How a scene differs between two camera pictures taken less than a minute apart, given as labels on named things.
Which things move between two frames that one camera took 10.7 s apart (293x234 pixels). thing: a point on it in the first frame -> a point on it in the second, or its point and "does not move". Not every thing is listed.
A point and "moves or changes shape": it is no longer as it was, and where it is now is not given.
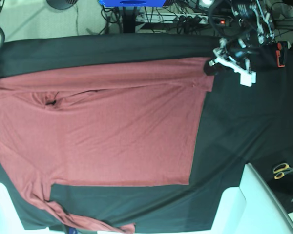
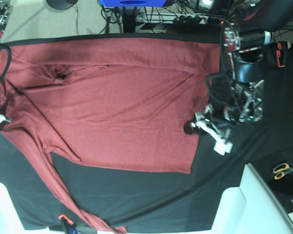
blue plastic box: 133,3 does not move
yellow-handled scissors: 281,169 does not move
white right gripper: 246,76 -> 203,122
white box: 252,208 does not move
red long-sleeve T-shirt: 132,126 moves or changes shape
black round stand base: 61,4 does not move
